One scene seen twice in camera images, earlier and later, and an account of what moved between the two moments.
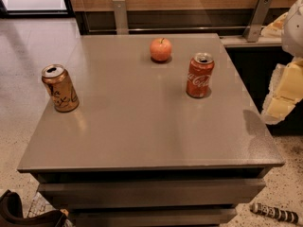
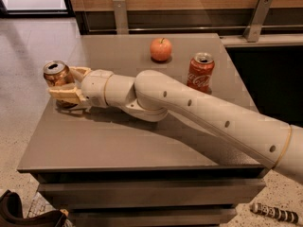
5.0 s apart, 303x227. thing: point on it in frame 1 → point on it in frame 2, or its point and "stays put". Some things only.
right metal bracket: (258, 18) stays put
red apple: (161, 49) stays put
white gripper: (294, 31) → (95, 87)
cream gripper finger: (280, 101) → (79, 73)
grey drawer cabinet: (138, 151) stays put
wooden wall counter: (226, 9) stays put
